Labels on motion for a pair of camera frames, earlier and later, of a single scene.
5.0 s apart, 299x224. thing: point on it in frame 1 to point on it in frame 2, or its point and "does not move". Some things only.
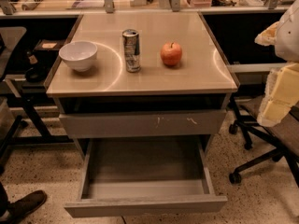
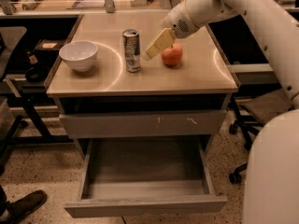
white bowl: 79,55 does not move
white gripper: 288,37 to 177,20
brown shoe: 23,206 does not move
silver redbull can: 132,49 does not move
